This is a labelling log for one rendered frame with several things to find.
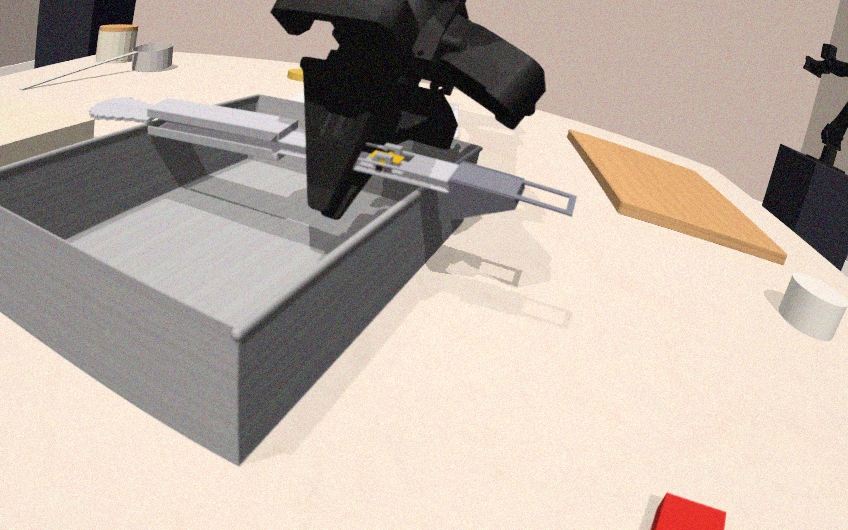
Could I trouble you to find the cream jar with wooden lid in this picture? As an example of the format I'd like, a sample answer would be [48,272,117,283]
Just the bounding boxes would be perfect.
[95,24,139,64]

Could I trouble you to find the cream flat square slab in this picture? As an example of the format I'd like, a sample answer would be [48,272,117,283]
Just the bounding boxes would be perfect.
[0,96,95,167]

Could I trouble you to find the red block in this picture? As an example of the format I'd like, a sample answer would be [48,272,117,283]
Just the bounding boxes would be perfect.
[651,493,726,530]

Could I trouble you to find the wooden board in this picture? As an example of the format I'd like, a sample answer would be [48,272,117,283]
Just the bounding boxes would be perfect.
[567,129,787,266]

